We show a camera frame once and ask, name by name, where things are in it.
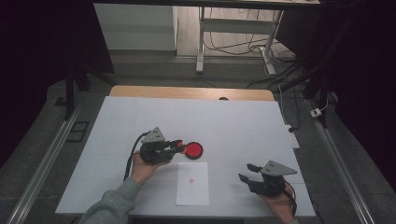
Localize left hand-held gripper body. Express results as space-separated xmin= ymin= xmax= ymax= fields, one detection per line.
xmin=138 ymin=126 xmax=176 ymax=166

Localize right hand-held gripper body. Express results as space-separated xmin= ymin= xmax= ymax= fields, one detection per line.
xmin=247 ymin=160 xmax=299 ymax=198

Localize red ink pad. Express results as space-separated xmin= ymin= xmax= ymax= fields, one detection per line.
xmin=184 ymin=141 xmax=205 ymax=161

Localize white paper sheet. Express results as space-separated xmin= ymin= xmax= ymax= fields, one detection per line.
xmin=175 ymin=161 xmax=210 ymax=207

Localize person's left hand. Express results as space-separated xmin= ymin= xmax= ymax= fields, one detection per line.
xmin=129 ymin=151 xmax=173 ymax=187

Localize person's right hand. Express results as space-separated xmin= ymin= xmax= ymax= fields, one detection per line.
xmin=261 ymin=183 xmax=297 ymax=224

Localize white power strip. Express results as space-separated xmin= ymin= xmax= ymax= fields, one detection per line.
xmin=284 ymin=124 xmax=301 ymax=150

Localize black floor plate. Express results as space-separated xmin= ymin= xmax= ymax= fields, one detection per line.
xmin=66 ymin=120 xmax=91 ymax=144

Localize black metal stand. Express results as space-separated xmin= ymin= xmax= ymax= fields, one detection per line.
xmin=276 ymin=18 xmax=351 ymax=129
xmin=63 ymin=60 xmax=118 ymax=121

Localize white cabinet panel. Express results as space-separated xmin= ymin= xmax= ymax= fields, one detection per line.
xmin=93 ymin=3 xmax=179 ymax=51

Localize dark curtain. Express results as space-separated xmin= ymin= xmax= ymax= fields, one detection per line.
xmin=275 ymin=0 xmax=396 ymax=189
xmin=0 ymin=0 xmax=116 ymax=171

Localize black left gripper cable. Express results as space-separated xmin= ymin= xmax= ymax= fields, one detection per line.
xmin=122 ymin=131 xmax=151 ymax=182

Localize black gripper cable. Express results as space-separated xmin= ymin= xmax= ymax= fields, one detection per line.
xmin=122 ymin=131 xmax=151 ymax=182
xmin=283 ymin=179 xmax=299 ymax=217

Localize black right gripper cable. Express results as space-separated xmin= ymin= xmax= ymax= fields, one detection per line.
xmin=283 ymin=179 xmax=299 ymax=217

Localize metal floor rail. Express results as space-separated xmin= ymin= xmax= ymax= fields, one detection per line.
xmin=6 ymin=101 xmax=86 ymax=224
xmin=305 ymin=98 xmax=376 ymax=224

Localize black floor cables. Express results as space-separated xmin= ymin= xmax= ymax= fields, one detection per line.
xmin=203 ymin=7 xmax=300 ymax=90

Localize white desk frame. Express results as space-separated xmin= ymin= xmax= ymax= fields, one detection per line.
xmin=195 ymin=6 xmax=285 ymax=76

